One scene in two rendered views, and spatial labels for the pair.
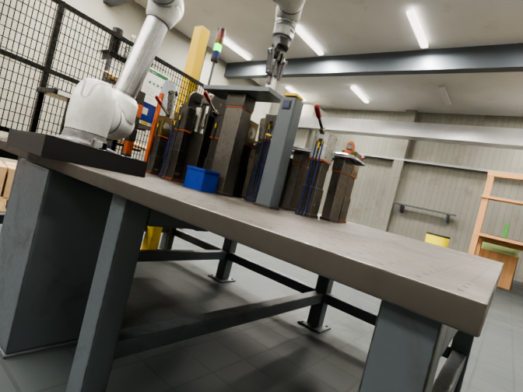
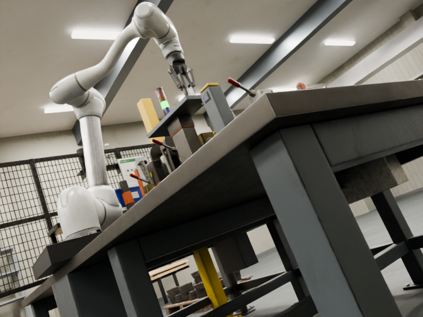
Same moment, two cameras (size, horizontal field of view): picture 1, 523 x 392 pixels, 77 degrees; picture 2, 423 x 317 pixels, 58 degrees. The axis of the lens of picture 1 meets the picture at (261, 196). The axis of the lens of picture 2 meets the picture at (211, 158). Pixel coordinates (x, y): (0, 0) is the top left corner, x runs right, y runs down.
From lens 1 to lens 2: 0.40 m
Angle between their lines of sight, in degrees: 20
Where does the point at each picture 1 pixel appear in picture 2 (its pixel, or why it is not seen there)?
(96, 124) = (84, 220)
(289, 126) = (219, 111)
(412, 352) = (282, 169)
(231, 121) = (182, 144)
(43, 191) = (72, 294)
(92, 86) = (66, 195)
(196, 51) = (150, 121)
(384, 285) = (226, 139)
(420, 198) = not seen: outside the picture
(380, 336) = (264, 178)
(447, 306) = (254, 116)
